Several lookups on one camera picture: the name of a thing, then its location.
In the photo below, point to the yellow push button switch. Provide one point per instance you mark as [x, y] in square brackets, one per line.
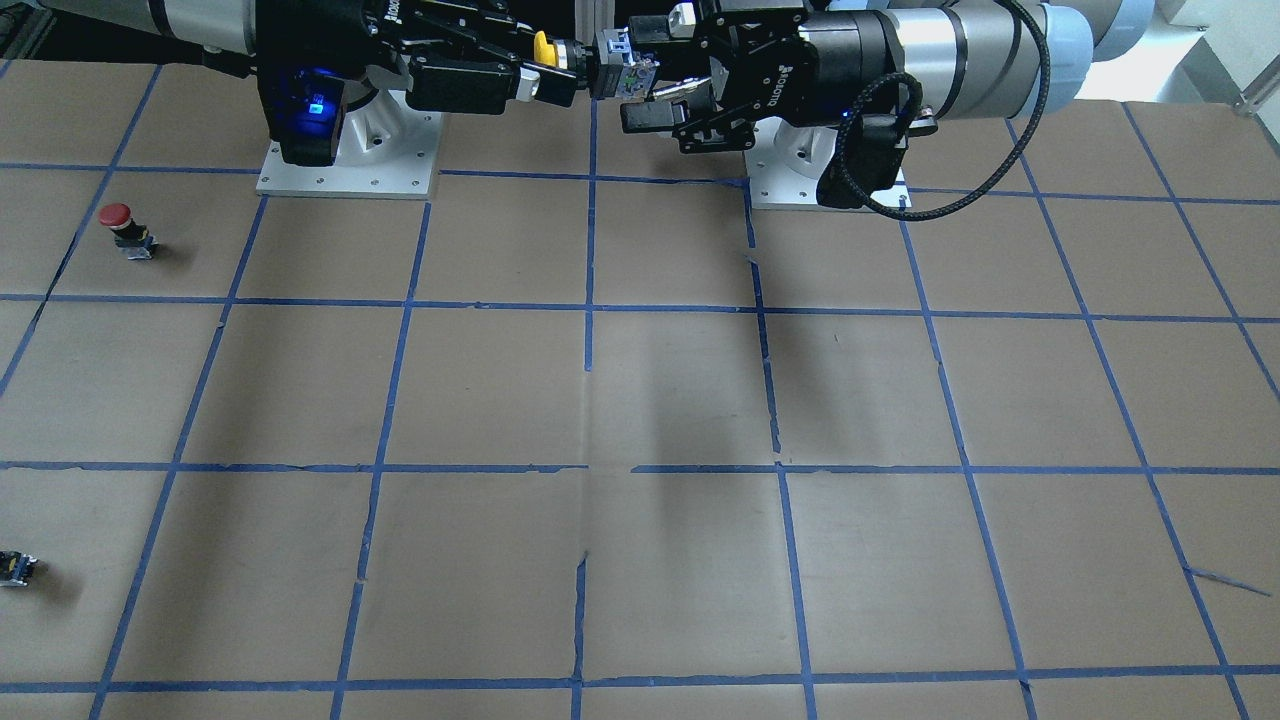
[612, 67]

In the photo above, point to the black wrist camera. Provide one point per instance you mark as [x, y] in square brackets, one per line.
[304, 109]
[871, 141]

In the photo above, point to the brown paper table cover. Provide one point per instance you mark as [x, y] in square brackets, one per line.
[586, 436]

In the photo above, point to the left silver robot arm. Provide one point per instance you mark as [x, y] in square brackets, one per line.
[978, 59]

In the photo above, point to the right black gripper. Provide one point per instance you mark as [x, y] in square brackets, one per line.
[322, 38]

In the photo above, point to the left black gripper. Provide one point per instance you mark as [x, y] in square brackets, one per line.
[838, 52]

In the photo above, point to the red push button switch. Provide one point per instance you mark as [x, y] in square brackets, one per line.
[133, 239]

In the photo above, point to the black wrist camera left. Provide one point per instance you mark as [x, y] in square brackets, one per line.
[871, 141]

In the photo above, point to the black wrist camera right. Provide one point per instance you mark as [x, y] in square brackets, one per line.
[304, 109]

